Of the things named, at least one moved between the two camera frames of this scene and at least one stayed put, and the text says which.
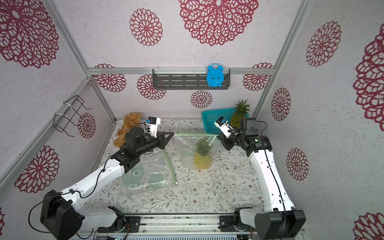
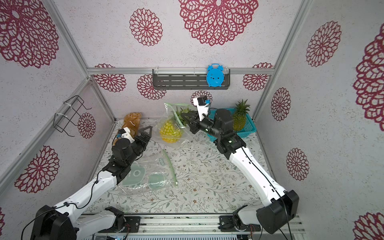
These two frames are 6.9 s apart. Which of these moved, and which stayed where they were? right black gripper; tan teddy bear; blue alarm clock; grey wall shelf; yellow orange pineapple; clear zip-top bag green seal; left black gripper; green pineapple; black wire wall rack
Moved: yellow orange pineapple; left black gripper; right black gripper
Stayed: black wire wall rack; grey wall shelf; clear zip-top bag green seal; tan teddy bear; blue alarm clock; green pineapple
